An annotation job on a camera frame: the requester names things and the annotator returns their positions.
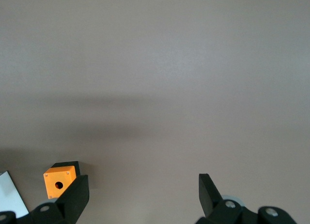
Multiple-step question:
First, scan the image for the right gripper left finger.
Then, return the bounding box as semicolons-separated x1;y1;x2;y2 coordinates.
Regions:
30;175;90;224

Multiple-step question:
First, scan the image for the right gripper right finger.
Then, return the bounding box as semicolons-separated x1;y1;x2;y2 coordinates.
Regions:
196;173;243;224

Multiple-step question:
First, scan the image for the white drawer cabinet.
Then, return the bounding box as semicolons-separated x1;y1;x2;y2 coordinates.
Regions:
0;170;30;219

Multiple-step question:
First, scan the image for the orange box with hole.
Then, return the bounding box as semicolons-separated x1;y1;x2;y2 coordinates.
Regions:
43;161;81;200

